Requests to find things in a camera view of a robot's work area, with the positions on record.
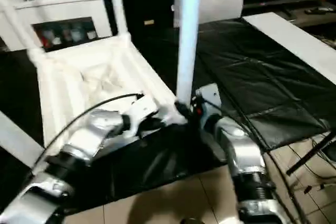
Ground black bar with red light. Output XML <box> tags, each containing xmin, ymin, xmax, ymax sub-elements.
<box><xmin>243</xmin><ymin>0</ymin><xmax>326</xmax><ymax>8</ymax></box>

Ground dark rounded robot torso part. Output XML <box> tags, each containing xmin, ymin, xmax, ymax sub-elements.
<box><xmin>181</xmin><ymin>217</ymin><xmax>203</xmax><ymax>224</ymax></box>

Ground grey cushion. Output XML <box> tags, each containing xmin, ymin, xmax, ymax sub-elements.
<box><xmin>172</xmin><ymin>0</ymin><xmax>244</xmax><ymax>28</ymax></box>

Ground tangled thin floor wires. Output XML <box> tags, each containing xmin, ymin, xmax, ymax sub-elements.
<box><xmin>288</xmin><ymin>134</ymin><xmax>336</xmax><ymax>190</ymax></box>

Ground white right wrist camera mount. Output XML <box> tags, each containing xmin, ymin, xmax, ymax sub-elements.
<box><xmin>195</xmin><ymin>83</ymin><xmax>222</xmax><ymax>120</ymax></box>

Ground white glass-door cabinet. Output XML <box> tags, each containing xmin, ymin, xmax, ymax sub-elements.
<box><xmin>0</xmin><ymin>0</ymin><xmax>113</xmax><ymax>51</ymax></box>

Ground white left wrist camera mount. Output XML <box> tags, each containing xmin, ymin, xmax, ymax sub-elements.
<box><xmin>125</xmin><ymin>95</ymin><xmax>160</xmax><ymax>140</ymax></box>

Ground white flat board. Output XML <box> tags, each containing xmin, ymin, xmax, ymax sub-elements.
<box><xmin>243</xmin><ymin>11</ymin><xmax>336</xmax><ymax>86</ymax></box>

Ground white plastic table leg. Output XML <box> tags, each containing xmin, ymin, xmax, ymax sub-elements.
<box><xmin>175</xmin><ymin>0</ymin><xmax>204</xmax><ymax>106</ymax></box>
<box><xmin>106</xmin><ymin>0</ymin><xmax>132</xmax><ymax>45</ymax></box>
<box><xmin>0</xmin><ymin>0</ymin><xmax>48</xmax><ymax>63</ymax></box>
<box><xmin>0</xmin><ymin>111</ymin><xmax>47</xmax><ymax>169</ymax></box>

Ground white plastic table top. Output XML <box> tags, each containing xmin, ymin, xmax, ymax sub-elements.
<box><xmin>27</xmin><ymin>35</ymin><xmax>190</xmax><ymax>156</ymax></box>

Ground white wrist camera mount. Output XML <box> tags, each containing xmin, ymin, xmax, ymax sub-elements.
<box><xmin>125</xmin><ymin>95</ymin><xmax>160</xmax><ymax>140</ymax></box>
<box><xmin>195</xmin><ymin>83</ymin><xmax>222</xmax><ymax>120</ymax></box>

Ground black work mat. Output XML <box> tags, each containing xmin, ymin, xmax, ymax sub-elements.
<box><xmin>0</xmin><ymin>15</ymin><xmax>336</xmax><ymax>209</ymax></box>

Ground black furniture with yellow label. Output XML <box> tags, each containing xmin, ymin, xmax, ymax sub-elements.
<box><xmin>99</xmin><ymin>0</ymin><xmax>182</xmax><ymax>44</ymax></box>

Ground black metal table frame leg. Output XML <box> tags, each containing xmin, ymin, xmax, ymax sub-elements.
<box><xmin>286</xmin><ymin>132</ymin><xmax>336</xmax><ymax>176</ymax></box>

